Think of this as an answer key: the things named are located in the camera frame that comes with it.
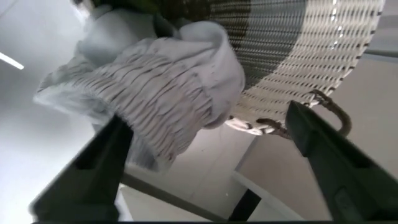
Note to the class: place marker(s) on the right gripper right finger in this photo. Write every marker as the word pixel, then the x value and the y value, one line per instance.
pixel 342 174

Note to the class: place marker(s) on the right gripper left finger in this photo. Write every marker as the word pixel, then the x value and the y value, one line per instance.
pixel 84 180

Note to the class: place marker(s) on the pale grey shorts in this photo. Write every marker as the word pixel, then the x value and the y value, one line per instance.
pixel 161 87

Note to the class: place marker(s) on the white laundry basket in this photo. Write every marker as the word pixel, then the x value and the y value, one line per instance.
pixel 295 46

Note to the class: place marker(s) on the green garment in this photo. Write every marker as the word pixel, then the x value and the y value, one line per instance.
pixel 133 3

